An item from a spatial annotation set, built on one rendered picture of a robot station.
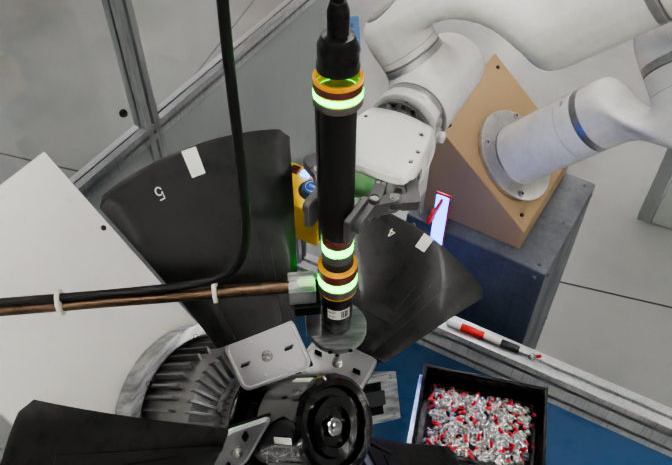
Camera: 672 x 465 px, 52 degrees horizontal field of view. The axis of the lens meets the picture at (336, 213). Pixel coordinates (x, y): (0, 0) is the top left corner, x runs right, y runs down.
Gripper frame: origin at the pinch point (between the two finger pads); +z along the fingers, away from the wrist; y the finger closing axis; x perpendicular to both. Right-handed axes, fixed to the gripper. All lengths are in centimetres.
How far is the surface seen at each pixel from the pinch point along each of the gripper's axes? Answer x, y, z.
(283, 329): -18.3, 4.7, 4.0
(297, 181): -38, 28, -37
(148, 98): -39, 70, -44
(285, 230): -9.5, 8.2, -2.9
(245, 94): -59, 70, -78
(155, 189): -4.3, 21.5, 2.9
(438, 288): -28.4, -6.6, -18.6
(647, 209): -138, -38, -180
